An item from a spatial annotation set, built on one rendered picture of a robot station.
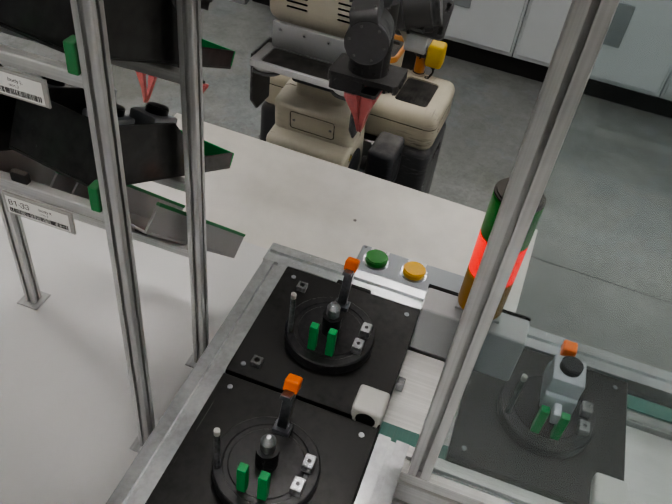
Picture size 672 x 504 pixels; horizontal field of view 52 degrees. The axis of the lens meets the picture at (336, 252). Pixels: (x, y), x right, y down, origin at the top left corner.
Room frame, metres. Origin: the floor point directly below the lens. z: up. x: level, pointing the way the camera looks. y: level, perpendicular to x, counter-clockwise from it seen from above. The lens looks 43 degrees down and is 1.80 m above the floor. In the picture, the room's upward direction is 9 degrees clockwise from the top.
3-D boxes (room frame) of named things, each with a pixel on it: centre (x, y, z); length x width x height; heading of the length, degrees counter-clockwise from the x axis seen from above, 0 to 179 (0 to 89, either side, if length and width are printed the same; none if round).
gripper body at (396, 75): (0.90, -0.01, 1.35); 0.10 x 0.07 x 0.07; 76
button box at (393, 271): (0.89, -0.14, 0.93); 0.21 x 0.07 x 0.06; 76
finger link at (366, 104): (0.90, 0.00, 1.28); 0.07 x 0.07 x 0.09; 76
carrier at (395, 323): (0.70, -0.01, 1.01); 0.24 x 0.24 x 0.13; 76
